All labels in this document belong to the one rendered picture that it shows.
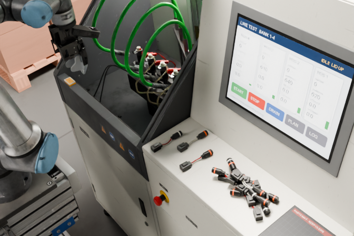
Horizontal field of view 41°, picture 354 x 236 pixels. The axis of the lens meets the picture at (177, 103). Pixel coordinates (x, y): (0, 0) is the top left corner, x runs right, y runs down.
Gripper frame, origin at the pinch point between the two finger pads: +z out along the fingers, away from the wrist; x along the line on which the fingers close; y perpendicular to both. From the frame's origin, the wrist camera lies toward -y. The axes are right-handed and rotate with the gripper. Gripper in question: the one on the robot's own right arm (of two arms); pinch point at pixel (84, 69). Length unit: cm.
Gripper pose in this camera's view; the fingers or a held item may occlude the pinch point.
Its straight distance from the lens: 166.4
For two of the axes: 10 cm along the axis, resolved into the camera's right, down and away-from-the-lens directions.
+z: 1.1, 7.7, 6.3
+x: 6.2, 4.4, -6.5
